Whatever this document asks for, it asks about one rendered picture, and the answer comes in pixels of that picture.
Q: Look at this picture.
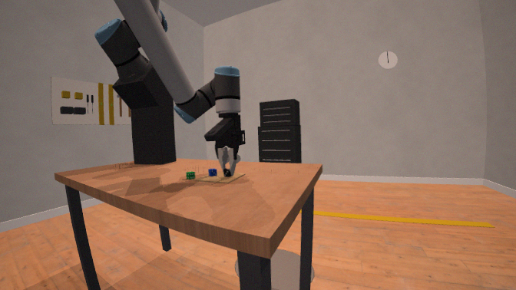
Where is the tan mat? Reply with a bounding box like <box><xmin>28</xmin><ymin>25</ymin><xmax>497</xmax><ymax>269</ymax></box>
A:
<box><xmin>193</xmin><ymin>172</ymin><xmax>245</xmax><ymax>183</ymax></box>

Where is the green die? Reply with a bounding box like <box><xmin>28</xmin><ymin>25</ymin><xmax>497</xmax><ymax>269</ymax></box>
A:
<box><xmin>186</xmin><ymin>171</ymin><xmax>195</xmax><ymax>180</ymax></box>

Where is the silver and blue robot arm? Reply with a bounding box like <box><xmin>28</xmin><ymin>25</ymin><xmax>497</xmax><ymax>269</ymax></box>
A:
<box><xmin>94</xmin><ymin>0</ymin><xmax>241</xmax><ymax>124</ymax></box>

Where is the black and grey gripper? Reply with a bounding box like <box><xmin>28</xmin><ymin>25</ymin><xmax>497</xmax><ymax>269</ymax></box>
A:
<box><xmin>215</xmin><ymin>113</ymin><xmax>245</xmax><ymax>176</ymax></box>

